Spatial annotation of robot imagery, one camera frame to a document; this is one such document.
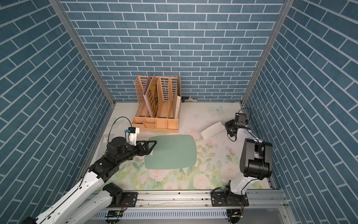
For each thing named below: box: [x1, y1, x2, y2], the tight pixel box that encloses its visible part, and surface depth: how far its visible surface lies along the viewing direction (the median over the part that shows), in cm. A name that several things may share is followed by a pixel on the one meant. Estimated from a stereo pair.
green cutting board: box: [144, 134, 197, 170], surface depth 92 cm
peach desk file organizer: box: [131, 75, 182, 133], surface depth 104 cm
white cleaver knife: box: [200, 121, 225, 140], surface depth 95 cm
